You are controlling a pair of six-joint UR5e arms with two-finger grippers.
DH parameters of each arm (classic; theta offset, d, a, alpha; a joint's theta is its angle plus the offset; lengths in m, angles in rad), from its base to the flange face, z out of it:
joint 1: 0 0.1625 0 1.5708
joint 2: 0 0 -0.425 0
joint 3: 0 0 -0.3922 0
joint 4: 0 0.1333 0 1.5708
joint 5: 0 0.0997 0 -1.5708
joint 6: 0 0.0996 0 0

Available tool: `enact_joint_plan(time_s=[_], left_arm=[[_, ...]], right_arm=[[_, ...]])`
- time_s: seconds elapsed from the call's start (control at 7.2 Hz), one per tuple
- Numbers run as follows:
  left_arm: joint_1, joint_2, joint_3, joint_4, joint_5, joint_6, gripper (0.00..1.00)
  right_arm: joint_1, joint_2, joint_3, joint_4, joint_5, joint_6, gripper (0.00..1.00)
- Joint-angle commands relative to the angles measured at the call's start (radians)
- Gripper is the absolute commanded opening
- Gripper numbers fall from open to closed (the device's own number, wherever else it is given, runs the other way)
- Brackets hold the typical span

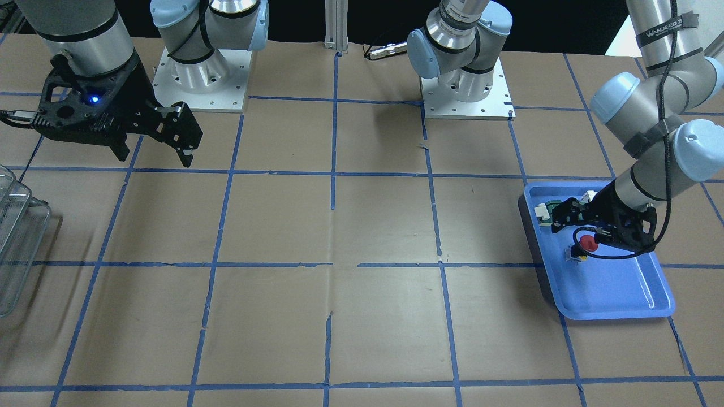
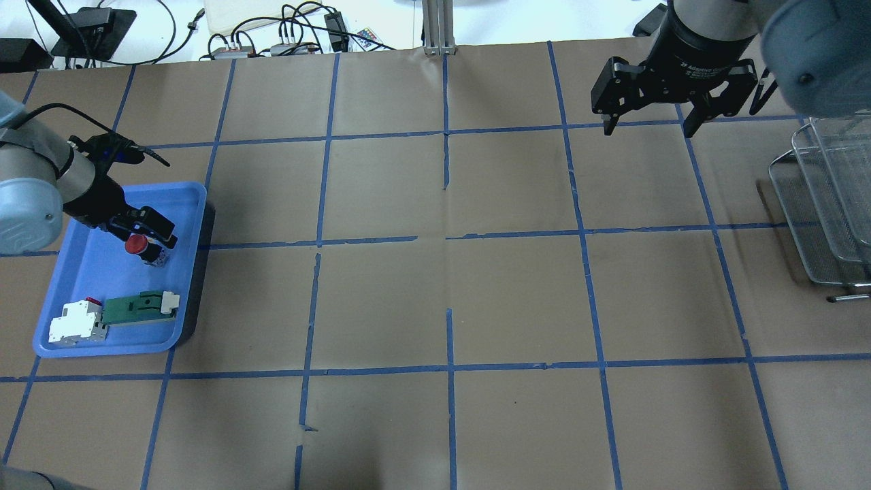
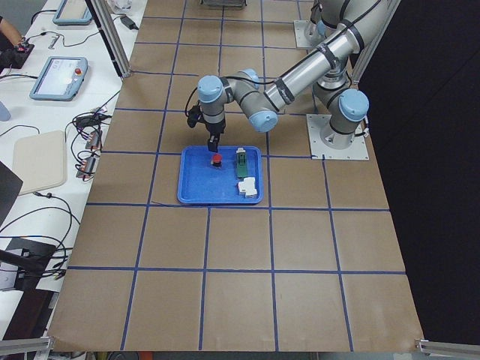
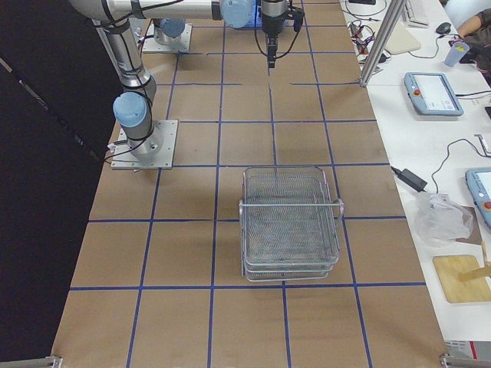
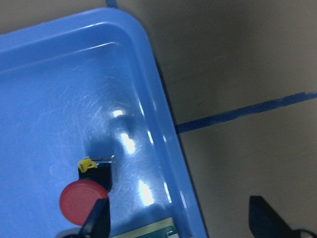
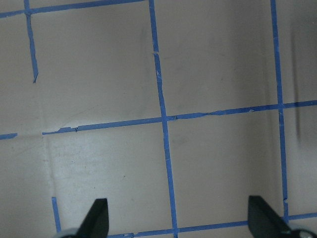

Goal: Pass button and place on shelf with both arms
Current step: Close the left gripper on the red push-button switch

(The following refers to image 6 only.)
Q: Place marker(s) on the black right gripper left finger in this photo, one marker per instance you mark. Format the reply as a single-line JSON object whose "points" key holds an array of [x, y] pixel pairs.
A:
{"points": [[96, 222]]}

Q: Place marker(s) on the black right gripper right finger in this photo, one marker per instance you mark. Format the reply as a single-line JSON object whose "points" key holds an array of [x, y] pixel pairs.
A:
{"points": [[264, 222]]}

